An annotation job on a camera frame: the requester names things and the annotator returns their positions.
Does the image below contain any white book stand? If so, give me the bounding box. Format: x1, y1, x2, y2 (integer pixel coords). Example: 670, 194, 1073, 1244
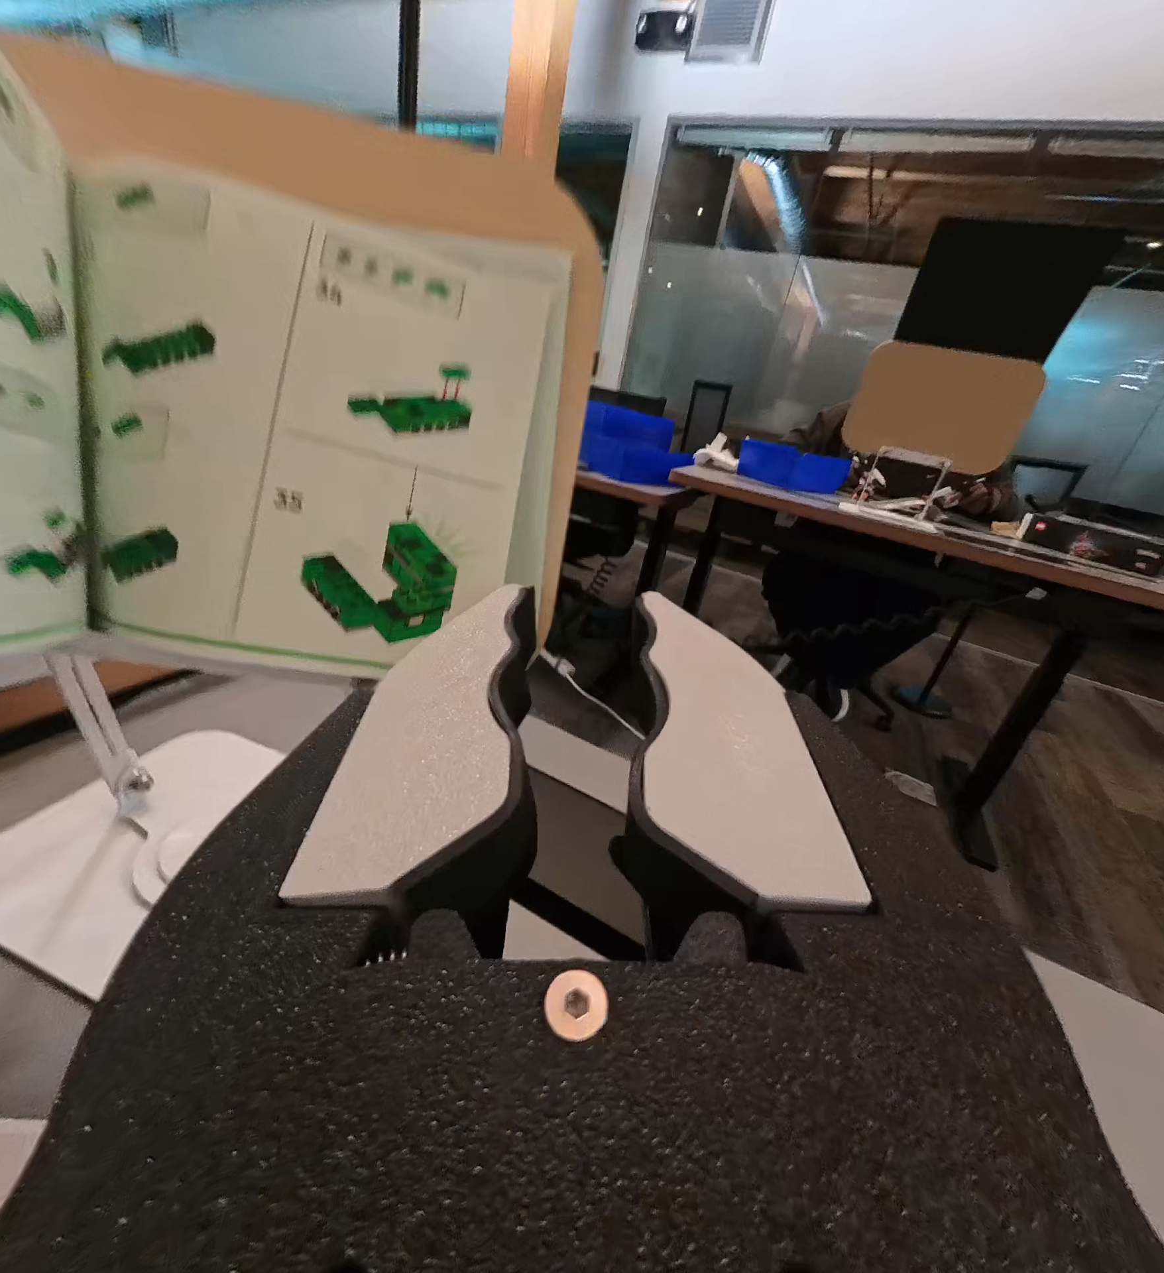
0, 645, 288, 1002

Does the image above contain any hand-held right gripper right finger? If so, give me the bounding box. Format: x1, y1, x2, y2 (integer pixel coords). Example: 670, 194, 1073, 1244
608, 591, 874, 963

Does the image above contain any narrow brown table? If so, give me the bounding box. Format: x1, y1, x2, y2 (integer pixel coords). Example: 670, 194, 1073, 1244
574, 466, 702, 598

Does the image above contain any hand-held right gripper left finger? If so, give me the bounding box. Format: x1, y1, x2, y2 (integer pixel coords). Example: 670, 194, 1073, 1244
279, 583, 542, 961

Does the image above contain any grey air vent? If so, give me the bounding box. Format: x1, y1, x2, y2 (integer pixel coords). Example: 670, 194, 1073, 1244
685, 0, 778, 64

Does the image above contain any white floor cable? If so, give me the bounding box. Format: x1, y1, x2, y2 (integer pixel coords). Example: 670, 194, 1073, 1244
540, 651, 647, 742

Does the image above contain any brick instruction booklet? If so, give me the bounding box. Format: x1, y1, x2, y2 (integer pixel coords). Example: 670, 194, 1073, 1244
0, 0, 574, 679

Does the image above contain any black mesh office chair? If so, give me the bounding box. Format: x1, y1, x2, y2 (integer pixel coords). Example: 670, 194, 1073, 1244
685, 379, 734, 460

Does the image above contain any clear acrylic stand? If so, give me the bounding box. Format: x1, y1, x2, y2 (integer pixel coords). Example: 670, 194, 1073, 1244
844, 447, 952, 526

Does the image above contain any black printed box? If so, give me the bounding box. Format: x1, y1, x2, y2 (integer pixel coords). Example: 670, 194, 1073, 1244
1022, 511, 1164, 579

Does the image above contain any wooden pillar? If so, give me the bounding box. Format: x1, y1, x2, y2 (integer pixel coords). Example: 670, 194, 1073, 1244
500, 0, 579, 168

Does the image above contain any long brown table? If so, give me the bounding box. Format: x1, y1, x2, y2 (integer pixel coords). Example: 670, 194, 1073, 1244
668, 462, 1164, 874

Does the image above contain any blue storage bin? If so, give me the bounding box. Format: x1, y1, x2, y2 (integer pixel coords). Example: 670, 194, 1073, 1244
583, 402, 678, 451
736, 440, 800, 487
579, 436, 695, 489
787, 451, 853, 496

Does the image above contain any black pole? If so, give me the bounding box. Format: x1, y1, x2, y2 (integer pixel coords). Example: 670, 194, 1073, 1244
396, 0, 421, 132

